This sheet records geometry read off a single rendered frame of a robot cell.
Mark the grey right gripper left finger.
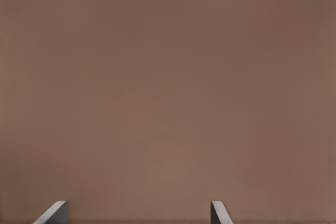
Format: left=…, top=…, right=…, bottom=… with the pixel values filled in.
left=32, top=200, right=70, bottom=224

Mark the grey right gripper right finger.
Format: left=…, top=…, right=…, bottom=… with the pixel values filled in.
left=210, top=200, right=233, bottom=224

